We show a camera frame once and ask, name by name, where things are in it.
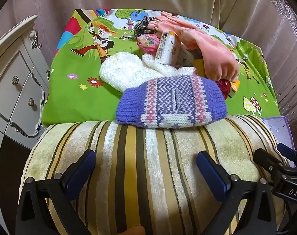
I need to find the pink round floral pouch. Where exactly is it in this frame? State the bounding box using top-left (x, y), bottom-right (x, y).
top-left (136, 34), bottom-right (161, 54)

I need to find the purple knit hat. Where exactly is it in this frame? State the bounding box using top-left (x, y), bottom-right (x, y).
top-left (115, 75), bottom-right (228, 129)

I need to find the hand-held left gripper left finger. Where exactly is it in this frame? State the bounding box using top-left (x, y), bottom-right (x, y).
top-left (15, 149), bottom-right (97, 235)

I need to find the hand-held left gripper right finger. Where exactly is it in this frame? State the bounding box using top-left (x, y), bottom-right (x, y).
top-left (197, 151), bottom-right (277, 235)

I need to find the pink cloth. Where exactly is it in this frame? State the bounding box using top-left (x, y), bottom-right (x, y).
top-left (148, 11), bottom-right (240, 82)

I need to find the black white checked cloth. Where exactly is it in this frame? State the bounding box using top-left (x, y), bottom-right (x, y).
top-left (134, 17), bottom-right (159, 38)

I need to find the white knit cloth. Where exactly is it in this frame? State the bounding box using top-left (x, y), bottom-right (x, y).
top-left (141, 53), bottom-right (198, 79)

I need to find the yellow striped cushion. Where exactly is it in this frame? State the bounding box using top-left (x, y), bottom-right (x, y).
top-left (21, 115), bottom-right (292, 235)

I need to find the white terry towel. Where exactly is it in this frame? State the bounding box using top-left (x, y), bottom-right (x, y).
top-left (99, 51), bottom-right (151, 93)

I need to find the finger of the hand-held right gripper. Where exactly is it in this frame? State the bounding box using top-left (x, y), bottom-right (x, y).
top-left (277, 142), bottom-right (297, 167)
top-left (253, 148), bottom-right (287, 178)

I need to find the small orange item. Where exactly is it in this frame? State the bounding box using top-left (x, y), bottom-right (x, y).
top-left (230, 80), bottom-right (241, 94)

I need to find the red sequin item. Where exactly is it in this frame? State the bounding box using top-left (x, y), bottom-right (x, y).
top-left (216, 78), bottom-right (233, 99)

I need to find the white carved dresser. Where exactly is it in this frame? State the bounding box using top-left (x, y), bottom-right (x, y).
top-left (0, 15), bottom-right (51, 216)

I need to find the cartoon printed bedsheet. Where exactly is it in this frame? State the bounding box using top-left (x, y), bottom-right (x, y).
top-left (41, 8), bottom-right (281, 125)

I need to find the yellow item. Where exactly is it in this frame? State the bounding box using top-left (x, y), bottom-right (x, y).
top-left (193, 59), bottom-right (206, 76)

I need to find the white plastic packet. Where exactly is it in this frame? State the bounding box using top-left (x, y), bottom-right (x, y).
top-left (154, 30), bottom-right (182, 66)

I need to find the purple box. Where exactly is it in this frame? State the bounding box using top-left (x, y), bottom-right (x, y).
top-left (263, 116), bottom-right (296, 150)

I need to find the brown white patterned packet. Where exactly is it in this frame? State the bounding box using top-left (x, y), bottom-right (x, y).
top-left (176, 43), bottom-right (203, 67)

